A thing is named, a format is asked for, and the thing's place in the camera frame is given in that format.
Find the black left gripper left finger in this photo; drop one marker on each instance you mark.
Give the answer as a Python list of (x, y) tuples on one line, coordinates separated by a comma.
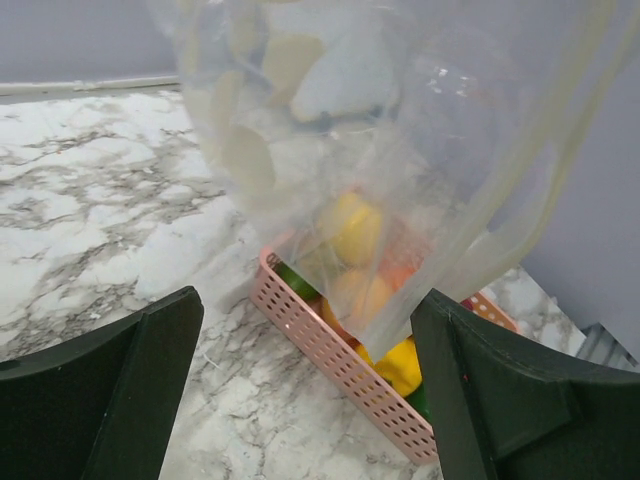
[(101, 405)]

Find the clear polka dot zip bag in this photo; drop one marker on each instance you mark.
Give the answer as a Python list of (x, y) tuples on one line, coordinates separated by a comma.
[(459, 120)]

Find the yellow bell pepper toy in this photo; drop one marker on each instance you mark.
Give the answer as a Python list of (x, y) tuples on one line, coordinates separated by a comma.
[(399, 367)]

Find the yellow lemon toy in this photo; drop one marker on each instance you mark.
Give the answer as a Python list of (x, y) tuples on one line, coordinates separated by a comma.
[(352, 226)]

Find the orange pumpkin toy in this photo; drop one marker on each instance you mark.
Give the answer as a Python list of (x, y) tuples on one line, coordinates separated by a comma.
[(397, 265)]

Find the pink plastic basket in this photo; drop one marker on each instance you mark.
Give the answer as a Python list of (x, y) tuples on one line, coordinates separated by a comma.
[(300, 323)]

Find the green yellow cucumber toy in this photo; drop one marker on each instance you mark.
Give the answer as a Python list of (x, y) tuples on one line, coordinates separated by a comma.
[(296, 283)]

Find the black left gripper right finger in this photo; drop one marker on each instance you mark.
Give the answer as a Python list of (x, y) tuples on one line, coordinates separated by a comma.
[(505, 407)]

